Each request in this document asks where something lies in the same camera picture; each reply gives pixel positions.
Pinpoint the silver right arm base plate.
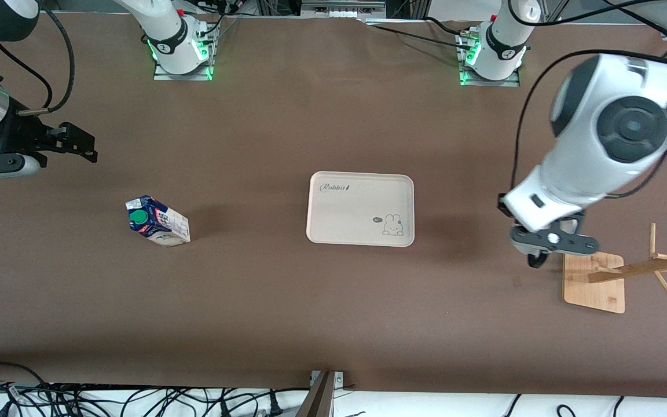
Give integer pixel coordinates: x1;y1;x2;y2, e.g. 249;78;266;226
153;58;214;81

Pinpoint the blue milk carton green cap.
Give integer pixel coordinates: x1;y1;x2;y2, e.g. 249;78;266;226
125;195;191;248

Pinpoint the cream rabbit print tray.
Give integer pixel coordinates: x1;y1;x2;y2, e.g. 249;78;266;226
306;171;415;248

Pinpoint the silver socket strip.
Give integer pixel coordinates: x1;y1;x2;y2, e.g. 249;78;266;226
300;0;386;19

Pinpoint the black base power cable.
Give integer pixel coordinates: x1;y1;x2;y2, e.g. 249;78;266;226
368;23;473;53
423;16;482;36

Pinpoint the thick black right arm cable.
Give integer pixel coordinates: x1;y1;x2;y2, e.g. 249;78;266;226
18;0;75;115

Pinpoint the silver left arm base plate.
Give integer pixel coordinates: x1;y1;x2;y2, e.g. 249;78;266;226
458;32;521;87

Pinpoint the tangled black cable bundle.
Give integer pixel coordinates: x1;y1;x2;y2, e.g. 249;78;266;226
0;362;311;417

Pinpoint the wooden cup rack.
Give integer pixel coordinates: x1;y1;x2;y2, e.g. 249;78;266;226
562;223;667;314

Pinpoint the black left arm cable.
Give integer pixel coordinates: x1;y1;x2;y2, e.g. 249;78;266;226
507;0;667;195

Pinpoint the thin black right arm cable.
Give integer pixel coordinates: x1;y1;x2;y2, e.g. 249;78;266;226
0;41;54;112

